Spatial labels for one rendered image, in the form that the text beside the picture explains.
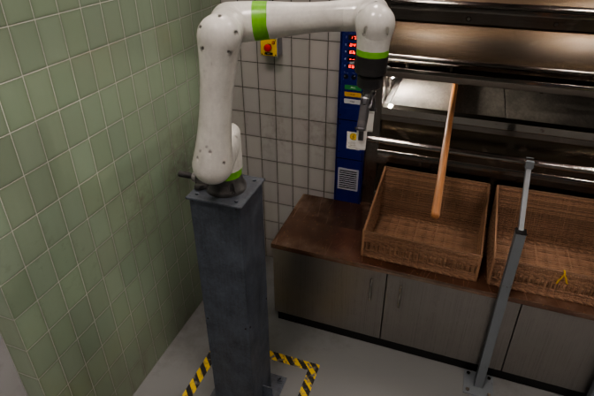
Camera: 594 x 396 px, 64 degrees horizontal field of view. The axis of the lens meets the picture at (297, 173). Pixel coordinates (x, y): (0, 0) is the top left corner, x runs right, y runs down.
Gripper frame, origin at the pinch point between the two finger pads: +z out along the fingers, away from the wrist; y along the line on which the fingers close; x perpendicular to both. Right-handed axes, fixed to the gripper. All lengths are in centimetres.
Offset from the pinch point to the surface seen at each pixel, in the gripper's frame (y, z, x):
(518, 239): -38, 54, 61
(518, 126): -98, 30, 61
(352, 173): -98, 71, -18
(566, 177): -93, 51, 87
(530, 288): -47, 86, 74
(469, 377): -41, 146, 59
